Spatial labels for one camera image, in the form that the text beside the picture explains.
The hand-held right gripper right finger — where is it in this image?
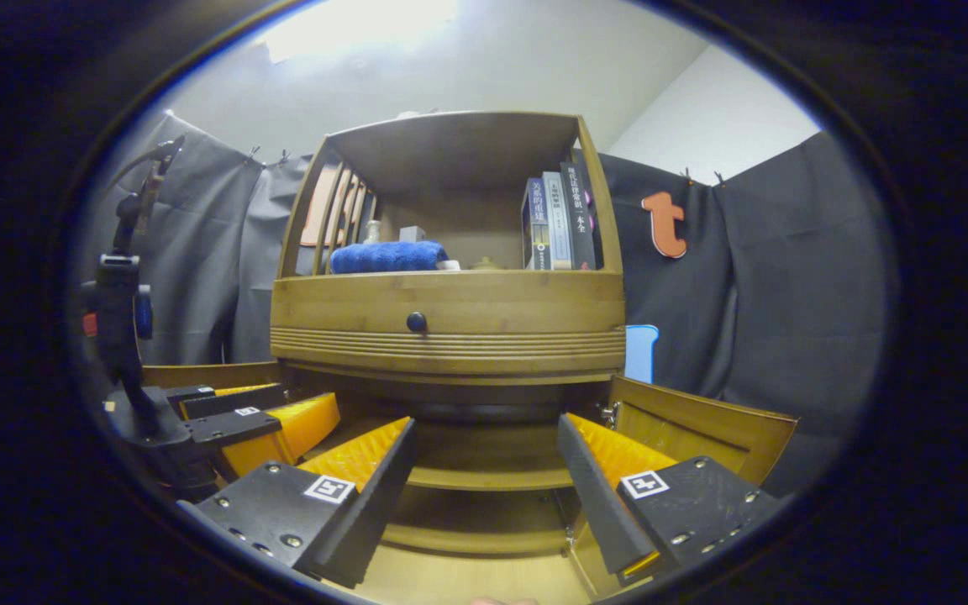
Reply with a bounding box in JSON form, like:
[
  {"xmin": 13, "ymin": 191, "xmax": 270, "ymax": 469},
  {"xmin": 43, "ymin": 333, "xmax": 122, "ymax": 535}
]
[{"xmin": 557, "ymin": 412, "xmax": 783, "ymax": 587}]

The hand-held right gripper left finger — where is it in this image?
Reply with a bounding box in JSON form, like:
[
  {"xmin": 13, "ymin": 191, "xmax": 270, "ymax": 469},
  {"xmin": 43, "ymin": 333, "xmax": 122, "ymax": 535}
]
[{"xmin": 177, "ymin": 416, "xmax": 419, "ymax": 589}]

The wooden double-door shoe cabinet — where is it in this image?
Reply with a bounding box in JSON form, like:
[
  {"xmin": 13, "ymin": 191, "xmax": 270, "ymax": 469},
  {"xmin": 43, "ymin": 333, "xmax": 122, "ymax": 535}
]
[{"xmin": 141, "ymin": 111, "xmax": 798, "ymax": 602}]

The wooden inner cabinet shelf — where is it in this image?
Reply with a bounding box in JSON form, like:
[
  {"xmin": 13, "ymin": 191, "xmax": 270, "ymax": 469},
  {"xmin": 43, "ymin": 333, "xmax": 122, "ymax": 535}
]
[{"xmin": 404, "ymin": 420, "xmax": 576, "ymax": 492}]

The wooden cabinet drawer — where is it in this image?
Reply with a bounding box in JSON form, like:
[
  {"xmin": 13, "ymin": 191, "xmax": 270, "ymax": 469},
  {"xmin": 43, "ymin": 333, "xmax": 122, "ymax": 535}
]
[{"xmin": 270, "ymin": 271, "xmax": 626, "ymax": 386}]

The light blue plastic container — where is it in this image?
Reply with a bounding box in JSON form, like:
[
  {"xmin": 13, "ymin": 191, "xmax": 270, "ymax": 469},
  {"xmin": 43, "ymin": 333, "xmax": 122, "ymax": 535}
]
[{"xmin": 624, "ymin": 324, "xmax": 660, "ymax": 385}]

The blue fluffy towel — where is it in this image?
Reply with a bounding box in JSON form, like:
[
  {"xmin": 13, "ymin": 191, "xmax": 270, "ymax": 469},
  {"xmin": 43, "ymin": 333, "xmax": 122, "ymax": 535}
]
[{"xmin": 330, "ymin": 241, "xmax": 450, "ymax": 275}]

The book with night photo cover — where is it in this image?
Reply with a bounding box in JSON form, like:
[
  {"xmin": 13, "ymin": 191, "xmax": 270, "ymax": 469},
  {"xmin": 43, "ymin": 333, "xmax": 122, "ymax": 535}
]
[{"xmin": 523, "ymin": 176, "xmax": 550, "ymax": 271}]

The pale grey spine book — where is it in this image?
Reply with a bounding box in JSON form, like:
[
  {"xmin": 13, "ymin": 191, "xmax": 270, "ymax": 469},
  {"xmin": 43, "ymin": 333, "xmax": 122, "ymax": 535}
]
[{"xmin": 543, "ymin": 172, "xmax": 573, "ymax": 270}]

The black backdrop cloth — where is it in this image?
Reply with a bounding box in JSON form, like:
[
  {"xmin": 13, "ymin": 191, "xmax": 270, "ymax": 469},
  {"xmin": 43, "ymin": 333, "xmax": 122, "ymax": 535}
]
[{"xmin": 85, "ymin": 111, "xmax": 901, "ymax": 497}]

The black spine book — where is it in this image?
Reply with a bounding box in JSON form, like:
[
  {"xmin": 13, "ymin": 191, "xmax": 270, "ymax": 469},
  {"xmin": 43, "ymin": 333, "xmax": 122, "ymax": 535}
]
[{"xmin": 560, "ymin": 161, "xmax": 601, "ymax": 270}]

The ceiling light panel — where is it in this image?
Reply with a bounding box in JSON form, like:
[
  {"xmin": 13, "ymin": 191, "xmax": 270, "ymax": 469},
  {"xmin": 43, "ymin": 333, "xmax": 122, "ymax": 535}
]
[{"xmin": 261, "ymin": 0, "xmax": 461, "ymax": 64}]

